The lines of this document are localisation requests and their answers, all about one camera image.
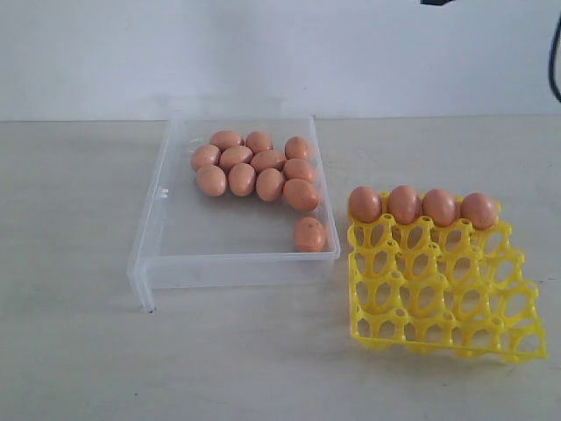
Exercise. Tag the clear plastic storage box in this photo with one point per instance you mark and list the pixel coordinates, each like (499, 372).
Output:
(188, 240)

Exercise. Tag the brown egg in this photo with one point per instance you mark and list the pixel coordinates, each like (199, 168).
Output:
(301, 195)
(242, 179)
(226, 139)
(234, 155)
(205, 155)
(269, 184)
(297, 168)
(404, 204)
(440, 206)
(211, 180)
(480, 210)
(298, 147)
(268, 159)
(365, 204)
(309, 235)
(259, 141)

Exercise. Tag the yellow plastic egg tray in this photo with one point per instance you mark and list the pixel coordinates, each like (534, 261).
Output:
(454, 289)

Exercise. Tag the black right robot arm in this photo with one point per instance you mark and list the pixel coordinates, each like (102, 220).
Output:
(435, 2)

